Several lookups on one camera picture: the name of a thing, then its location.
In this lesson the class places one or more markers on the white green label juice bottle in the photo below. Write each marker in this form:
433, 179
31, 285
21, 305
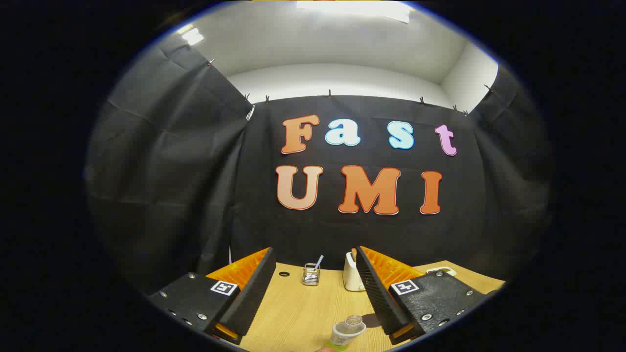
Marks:
345, 335

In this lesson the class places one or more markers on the pen in holder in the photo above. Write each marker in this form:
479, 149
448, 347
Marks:
319, 262

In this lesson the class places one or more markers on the wooden table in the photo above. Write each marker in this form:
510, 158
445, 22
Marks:
303, 313

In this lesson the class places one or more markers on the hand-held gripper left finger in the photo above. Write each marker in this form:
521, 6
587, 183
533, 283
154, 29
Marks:
254, 293

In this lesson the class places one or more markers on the white toaster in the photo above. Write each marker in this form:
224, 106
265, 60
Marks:
351, 276

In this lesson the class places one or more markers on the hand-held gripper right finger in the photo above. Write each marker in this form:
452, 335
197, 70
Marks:
376, 293

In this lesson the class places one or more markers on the metal mesh pen holder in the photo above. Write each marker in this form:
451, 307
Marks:
310, 276

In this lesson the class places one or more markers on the white divided tray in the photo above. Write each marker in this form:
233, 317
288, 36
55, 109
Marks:
452, 272

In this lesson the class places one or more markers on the black backdrop cloth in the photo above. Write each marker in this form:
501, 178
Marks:
195, 171

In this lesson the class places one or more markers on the small ceiling light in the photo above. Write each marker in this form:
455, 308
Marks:
191, 35

